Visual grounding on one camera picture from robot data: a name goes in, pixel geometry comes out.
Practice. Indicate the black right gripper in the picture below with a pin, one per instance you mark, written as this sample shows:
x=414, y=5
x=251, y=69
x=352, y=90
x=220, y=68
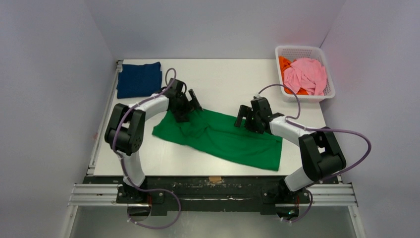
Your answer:
x=248, y=119

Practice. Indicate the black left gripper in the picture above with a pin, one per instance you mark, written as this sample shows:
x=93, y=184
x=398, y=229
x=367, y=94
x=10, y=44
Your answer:
x=180, y=115

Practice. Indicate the green t shirt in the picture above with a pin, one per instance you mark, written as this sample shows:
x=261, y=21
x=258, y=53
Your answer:
x=215, y=134

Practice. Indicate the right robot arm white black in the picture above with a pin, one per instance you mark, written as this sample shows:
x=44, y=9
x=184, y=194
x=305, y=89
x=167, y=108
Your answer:
x=320, y=152

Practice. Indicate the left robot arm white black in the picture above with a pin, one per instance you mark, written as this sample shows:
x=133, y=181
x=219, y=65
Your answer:
x=126, y=126

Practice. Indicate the folded navy blue t shirt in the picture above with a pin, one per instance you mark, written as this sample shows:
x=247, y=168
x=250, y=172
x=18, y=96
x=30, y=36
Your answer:
x=139, y=80

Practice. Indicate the orange t shirt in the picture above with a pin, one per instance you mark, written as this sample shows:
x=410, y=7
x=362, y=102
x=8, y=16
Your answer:
x=289, y=78

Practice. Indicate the white plastic basket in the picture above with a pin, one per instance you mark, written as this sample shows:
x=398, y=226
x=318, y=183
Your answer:
x=294, y=52

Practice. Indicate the pink t shirt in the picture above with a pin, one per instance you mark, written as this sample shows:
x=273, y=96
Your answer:
x=311, y=74

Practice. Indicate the brown tape piece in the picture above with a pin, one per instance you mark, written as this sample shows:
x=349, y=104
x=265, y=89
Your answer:
x=215, y=179

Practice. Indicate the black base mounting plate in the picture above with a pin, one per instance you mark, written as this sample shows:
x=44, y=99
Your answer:
x=196, y=194

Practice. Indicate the table side aluminium rail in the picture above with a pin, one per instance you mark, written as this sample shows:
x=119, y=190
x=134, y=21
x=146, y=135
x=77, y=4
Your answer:
x=97, y=138

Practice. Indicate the right aluminium rail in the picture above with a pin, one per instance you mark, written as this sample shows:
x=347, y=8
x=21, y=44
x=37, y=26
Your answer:
x=333, y=195

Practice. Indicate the left aluminium rail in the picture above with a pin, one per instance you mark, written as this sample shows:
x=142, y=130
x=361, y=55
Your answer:
x=93, y=195

